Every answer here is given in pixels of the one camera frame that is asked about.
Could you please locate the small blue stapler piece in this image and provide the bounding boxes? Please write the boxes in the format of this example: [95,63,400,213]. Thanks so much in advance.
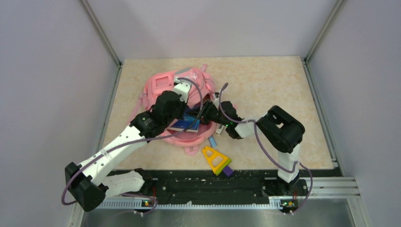
[208,136,217,148]

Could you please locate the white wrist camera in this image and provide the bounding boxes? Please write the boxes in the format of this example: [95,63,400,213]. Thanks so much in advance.
[173,79,192,103]
[213,93,221,109]

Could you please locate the yellow green purple block toy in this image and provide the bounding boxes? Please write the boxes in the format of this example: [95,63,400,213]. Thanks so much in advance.
[202,146,234,177]

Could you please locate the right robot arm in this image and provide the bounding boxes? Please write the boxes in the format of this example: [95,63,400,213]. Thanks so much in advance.
[190,101,305,195]

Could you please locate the pink student backpack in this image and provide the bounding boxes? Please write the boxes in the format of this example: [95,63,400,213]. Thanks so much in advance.
[130,64,222,156]

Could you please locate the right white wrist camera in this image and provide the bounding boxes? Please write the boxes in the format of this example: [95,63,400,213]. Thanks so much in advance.
[213,93,221,109]

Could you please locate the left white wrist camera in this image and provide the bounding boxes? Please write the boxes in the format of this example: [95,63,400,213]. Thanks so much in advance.
[173,79,192,103]

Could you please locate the colourful thin book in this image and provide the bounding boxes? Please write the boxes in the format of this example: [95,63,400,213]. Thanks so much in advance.
[168,108,200,132]

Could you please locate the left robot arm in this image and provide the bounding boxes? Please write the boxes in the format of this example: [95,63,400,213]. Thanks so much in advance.
[62,89,188,211]

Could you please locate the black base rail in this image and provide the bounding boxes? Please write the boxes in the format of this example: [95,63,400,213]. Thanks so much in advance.
[137,170,340,205]

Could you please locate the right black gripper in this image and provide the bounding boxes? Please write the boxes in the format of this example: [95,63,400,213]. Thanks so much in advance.
[187,99,229,126]

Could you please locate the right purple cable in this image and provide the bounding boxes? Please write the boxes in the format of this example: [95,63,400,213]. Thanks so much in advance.
[218,82,314,215]

